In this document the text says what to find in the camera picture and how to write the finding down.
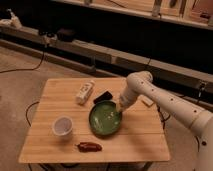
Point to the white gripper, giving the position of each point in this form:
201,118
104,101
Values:
126,99

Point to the green ceramic bowl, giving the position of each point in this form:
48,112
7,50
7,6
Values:
104,120

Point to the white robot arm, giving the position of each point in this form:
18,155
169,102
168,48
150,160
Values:
197,119

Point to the black smartphone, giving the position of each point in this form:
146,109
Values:
105,96

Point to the white carton box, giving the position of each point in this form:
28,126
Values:
84,92

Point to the wooden folding table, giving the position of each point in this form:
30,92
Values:
139,139

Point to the brown sausage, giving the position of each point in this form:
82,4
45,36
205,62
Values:
89,147

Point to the white plastic cup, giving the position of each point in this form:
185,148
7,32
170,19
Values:
62,126

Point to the black box on ledge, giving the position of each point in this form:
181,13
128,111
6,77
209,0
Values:
66,35

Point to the white object on ledge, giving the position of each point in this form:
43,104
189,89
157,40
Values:
13,21

